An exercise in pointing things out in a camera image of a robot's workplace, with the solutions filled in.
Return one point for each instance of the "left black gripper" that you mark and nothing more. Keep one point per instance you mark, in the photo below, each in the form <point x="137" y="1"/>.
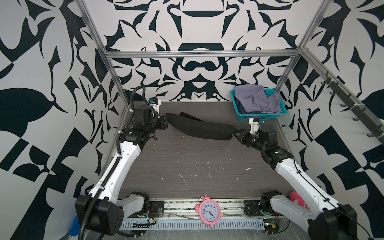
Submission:
<point x="162" y="124"/>

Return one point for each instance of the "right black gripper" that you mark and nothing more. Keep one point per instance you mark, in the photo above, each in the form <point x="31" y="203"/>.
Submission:
<point x="244" y="137"/>

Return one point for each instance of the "black skirt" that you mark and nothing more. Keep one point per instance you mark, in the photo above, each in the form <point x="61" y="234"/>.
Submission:
<point x="201" y="129"/>

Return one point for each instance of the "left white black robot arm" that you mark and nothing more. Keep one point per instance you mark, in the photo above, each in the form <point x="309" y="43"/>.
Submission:
<point x="101" y="210"/>

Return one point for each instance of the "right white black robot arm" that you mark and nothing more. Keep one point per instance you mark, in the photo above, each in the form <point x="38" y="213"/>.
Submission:
<point x="324" y="218"/>

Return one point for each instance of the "teal plastic basket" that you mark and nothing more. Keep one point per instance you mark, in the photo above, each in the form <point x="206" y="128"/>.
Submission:
<point x="263" y="116"/>

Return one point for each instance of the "dark navy garment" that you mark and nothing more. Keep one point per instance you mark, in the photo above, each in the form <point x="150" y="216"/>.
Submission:
<point x="240" y="107"/>

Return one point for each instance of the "purple grey skirt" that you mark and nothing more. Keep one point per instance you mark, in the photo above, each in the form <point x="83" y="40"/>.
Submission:
<point x="254" y="99"/>

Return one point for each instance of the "pink plush pig toy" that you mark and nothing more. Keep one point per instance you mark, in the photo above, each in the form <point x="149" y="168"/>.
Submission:
<point x="296" y="198"/>

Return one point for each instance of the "small green circuit board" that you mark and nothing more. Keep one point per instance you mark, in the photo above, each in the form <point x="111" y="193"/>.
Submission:
<point x="271" y="227"/>

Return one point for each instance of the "pink alarm clock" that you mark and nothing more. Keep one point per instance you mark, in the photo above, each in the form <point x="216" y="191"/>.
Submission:
<point x="209" y="211"/>

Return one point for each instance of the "blue cloth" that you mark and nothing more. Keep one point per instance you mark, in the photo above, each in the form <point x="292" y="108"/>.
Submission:
<point x="75" y="228"/>

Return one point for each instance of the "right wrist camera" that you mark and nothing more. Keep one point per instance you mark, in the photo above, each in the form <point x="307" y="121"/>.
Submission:
<point x="255" y="125"/>

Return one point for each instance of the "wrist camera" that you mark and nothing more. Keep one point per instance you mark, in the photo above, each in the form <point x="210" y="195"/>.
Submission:
<point x="155" y="103"/>
<point x="255" y="125"/>

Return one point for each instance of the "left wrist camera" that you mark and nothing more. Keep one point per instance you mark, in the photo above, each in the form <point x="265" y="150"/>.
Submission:
<point x="155" y="103"/>

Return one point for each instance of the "black wall hook rack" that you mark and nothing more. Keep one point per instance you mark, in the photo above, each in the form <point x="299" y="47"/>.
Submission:
<point x="351" y="102"/>

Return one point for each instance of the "white slotted cable duct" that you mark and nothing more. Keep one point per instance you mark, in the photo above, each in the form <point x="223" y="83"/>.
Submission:
<point x="225" y="224"/>

